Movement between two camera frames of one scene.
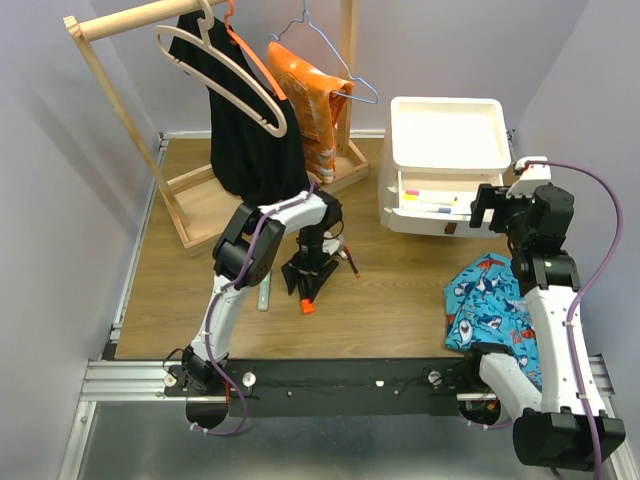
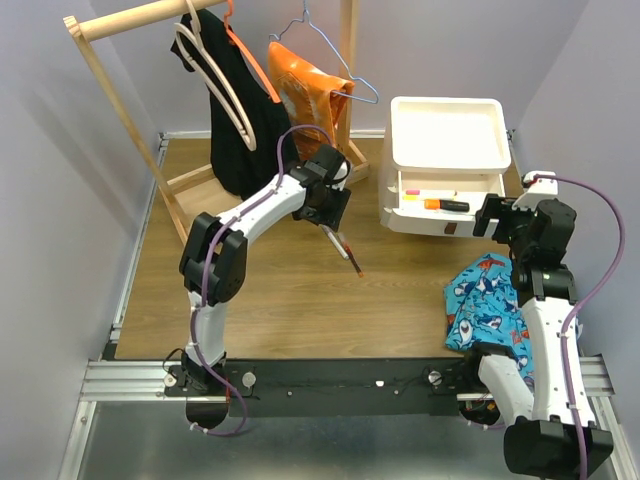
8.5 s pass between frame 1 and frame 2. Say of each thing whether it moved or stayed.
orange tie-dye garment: stayed
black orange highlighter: moved
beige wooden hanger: moved
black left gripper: moved
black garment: stayed
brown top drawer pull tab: stayed
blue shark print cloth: stayed
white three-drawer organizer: stayed
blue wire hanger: stayed
